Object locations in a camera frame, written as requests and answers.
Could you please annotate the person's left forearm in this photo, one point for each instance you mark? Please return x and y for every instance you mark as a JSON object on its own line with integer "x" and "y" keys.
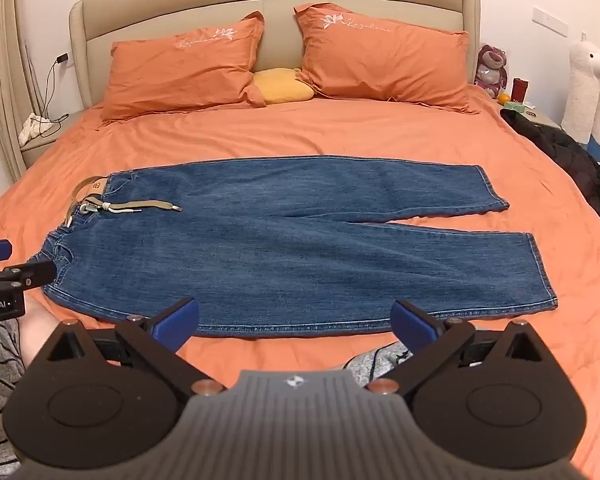
{"x": 37, "y": 332}

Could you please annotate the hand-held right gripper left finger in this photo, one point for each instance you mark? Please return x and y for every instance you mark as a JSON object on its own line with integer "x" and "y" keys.
{"x": 172, "y": 322}

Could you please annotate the red cup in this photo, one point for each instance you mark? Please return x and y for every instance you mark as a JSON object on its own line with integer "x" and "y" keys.
{"x": 520, "y": 91}

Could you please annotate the black jacket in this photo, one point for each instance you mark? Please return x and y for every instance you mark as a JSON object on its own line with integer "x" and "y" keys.
{"x": 565, "y": 157}

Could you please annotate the orange embroidered pillow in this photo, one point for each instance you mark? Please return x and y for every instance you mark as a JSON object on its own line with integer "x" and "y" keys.
{"x": 180, "y": 70}
{"x": 385, "y": 55}

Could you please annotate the white alpaca plush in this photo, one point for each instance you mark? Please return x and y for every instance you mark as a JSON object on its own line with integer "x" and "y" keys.
{"x": 587, "y": 90}

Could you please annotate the green box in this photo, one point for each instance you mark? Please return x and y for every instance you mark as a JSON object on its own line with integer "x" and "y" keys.
{"x": 517, "y": 106}

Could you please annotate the yellow cushion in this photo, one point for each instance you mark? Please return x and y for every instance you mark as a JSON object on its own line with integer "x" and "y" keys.
{"x": 282, "y": 87}

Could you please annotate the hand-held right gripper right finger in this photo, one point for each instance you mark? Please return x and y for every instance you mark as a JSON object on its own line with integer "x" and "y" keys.
{"x": 411, "y": 325}

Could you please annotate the grey nightstand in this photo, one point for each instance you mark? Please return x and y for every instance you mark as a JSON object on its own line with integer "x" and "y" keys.
{"x": 547, "y": 121}

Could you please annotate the pink bear plush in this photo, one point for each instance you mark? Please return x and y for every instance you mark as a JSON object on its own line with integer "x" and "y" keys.
{"x": 491, "y": 67}

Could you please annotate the beige nightstand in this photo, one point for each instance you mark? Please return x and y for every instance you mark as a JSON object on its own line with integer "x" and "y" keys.
{"x": 55, "y": 142}

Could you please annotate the blue denim pants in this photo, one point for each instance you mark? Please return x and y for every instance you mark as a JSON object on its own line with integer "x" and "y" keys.
{"x": 290, "y": 240}

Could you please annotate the orange fruit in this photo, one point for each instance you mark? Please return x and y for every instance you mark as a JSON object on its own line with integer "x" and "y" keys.
{"x": 504, "y": 99}

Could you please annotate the olive fabric belt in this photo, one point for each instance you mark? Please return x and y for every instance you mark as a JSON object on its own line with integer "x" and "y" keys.
{"x": 145, "y": 205}

